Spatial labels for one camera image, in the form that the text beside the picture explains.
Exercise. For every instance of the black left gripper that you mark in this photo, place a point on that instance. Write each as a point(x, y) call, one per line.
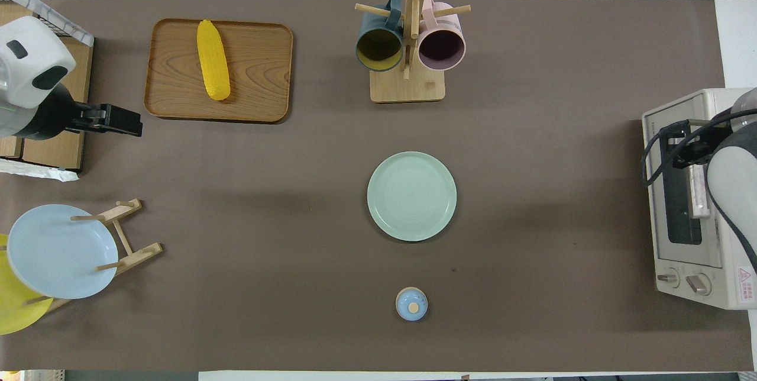
point(89, 118)

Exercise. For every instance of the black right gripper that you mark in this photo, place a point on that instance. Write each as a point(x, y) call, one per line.
point(689, 153)

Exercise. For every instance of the glass oven door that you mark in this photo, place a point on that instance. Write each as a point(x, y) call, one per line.
point(659, 209)

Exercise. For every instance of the yellow corn cob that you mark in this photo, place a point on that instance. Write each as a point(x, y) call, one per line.
point(213, 61)

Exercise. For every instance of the pale green plate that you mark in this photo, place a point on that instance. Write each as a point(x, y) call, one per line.
point(411, 196)

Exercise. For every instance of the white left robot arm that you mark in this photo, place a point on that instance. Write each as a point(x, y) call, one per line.
point(29, 55)

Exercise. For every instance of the silver oven knob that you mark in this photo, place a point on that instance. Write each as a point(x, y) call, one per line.
point(699, 284)
point(668, 278)

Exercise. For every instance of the cream toaster oven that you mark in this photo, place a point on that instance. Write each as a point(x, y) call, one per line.
point(680, 295)

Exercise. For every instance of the wooden plate rack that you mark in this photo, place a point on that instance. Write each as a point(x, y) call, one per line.
point(133, 257)

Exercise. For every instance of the light blue plate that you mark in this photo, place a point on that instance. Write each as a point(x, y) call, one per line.
point(59, 251)

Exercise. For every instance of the wooden serving tray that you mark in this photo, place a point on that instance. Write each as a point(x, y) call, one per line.
point(260, 73)

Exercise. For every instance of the brown table mat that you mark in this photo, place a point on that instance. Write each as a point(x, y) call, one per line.
point(532, 251)

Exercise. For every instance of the yellow plate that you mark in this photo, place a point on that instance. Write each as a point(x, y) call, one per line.
point(15, 310)

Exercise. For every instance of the dark blue mug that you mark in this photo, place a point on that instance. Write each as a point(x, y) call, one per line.
point(378, 49)

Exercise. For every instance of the pink mug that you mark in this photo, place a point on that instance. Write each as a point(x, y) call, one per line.
point(442, 48)

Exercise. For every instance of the wooden mug tree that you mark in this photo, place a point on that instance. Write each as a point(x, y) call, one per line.
point(408, 88)

